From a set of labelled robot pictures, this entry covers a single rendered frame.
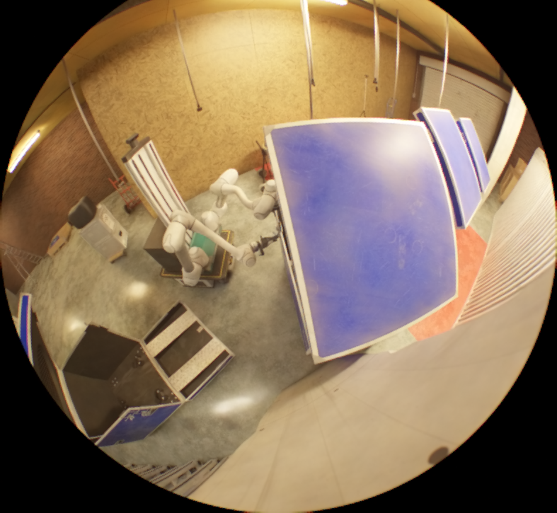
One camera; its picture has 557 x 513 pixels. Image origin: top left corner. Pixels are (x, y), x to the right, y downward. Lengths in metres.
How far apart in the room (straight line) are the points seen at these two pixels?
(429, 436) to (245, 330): 2.04
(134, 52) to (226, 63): 1.48
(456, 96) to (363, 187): 7.21
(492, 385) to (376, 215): 0.80
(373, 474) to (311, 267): 0.72
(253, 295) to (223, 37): 3.80
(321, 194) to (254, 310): 1.65
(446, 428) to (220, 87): 3.58
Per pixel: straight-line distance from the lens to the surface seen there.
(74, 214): 3.74
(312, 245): 0.78
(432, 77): 8.13
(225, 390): 2.23
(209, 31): 3.52
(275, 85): 3.82
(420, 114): 1.91
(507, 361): 0.29
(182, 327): 2.43
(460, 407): 0.29
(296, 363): 2.05
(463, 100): 7.82
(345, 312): 0.90
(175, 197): 1.90
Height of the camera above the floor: 2.05
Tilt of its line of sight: 51 degrees down
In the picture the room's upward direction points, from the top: 10 degrees counter-clockwise
